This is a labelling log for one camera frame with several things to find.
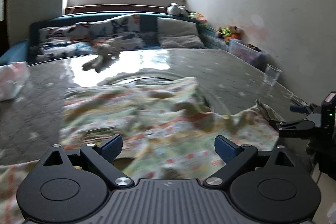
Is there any floral patterned baby garment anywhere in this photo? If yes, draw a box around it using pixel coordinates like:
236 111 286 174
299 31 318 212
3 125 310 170
0 77 284 224

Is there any clear plastic cup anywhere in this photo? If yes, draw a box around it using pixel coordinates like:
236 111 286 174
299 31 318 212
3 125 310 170
263 64 282 86

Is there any grey quilted table cover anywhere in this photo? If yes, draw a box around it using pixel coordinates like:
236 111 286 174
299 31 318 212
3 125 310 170
1 49 302 165

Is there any clear plastic storage box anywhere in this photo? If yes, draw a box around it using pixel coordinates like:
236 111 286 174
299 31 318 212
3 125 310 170
228 39 267 72

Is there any orange green plush toy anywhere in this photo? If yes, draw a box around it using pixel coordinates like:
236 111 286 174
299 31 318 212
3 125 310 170
217 25 243 41

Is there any white pink tissue pack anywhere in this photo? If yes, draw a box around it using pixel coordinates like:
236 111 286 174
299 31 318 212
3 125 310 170
0 61 30 101

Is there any grey plush bunny toy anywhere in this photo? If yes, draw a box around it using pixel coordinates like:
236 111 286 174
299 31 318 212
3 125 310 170
82 38 120 73

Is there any teal sofa bench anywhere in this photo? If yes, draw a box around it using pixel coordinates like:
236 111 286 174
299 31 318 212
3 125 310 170
0 11 229 67

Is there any grey plain pillow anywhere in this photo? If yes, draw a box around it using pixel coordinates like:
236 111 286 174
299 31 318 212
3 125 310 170
157 18 205 48

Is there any white black plush toy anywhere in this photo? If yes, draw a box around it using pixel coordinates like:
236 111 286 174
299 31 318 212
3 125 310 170
167 3 190 17

